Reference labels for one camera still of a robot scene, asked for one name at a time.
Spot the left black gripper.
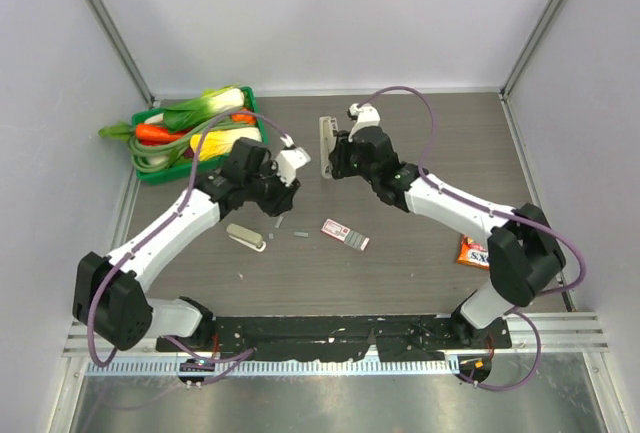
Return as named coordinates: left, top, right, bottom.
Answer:
left=244, top=159, right=299, bottom=217

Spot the black and beige stapler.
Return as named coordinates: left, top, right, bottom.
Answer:
left=319, top=116, right=339, bottom=179

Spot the small beige stapler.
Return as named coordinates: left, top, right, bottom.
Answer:
left=226, top=223, right=266, bottom=253

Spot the red white staple box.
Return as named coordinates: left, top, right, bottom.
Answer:
left=321, top=219, right=370, bottom=251

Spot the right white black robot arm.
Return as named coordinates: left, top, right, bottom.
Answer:
left=320, top=118, right=566, bottom=348

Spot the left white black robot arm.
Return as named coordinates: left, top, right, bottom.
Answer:
left=72, top=138, right=310, bottom=352

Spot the yellow napa cabbage toy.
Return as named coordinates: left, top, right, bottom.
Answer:
left=189, top=126, right=262, bottom=162

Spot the small orange carrot piece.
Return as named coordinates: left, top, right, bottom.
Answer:
left=231, top=109, right=256, bottom=125

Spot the green plastic tray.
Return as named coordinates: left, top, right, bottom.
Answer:
left=129, top=86, right=268, bottom=185

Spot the green white bok choy toy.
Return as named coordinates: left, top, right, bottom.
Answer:
left=163, top=86, right=245, bottom=132

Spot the green long beans toy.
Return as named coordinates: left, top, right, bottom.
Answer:
left=127, top=117, right=264, bottom=173

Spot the orange snack packet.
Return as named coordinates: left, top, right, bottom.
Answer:
left=456, top=235, right=489, bottom=270

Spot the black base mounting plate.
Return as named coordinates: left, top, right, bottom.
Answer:
left=156, top=315, right=512, bottom=363

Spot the orange carrot toy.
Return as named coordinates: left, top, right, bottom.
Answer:
left=134, top=123, right=187, bottom=146

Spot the green leaf outside tray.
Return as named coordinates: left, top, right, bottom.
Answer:
left=98, top=121, right=135, bottom=142

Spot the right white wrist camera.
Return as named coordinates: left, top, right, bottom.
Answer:
left=347, top=103, right=380, bottom=141

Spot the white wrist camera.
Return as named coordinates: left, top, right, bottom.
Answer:
left=347, top=103, right=380, bottom=141
left=275, top=134, right=311, bottom=187

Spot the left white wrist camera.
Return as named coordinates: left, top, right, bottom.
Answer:
left=275, top=134, right=311, bottom=187

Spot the aluminium rail front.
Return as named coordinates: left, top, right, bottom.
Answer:
left=62, top=312, right=609, bottom=357

